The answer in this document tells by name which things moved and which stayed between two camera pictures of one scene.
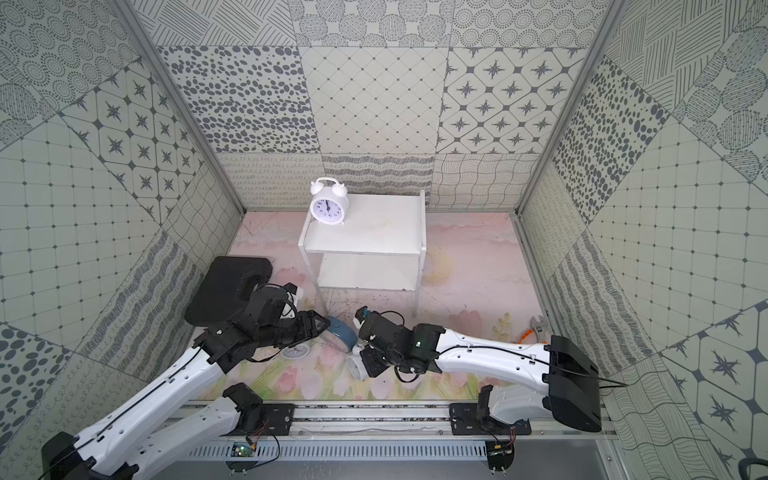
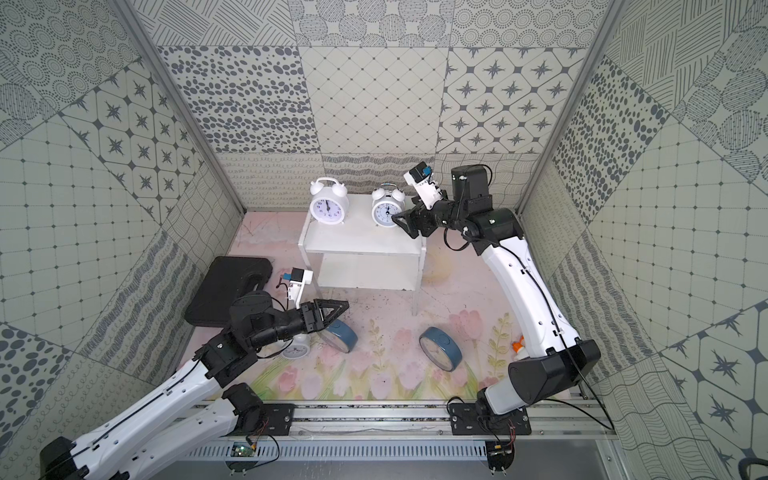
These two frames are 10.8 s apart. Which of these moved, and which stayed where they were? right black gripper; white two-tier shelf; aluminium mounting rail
Moved: right black gripper
Stayed: aluminium mounting rail; white two-tier shelf
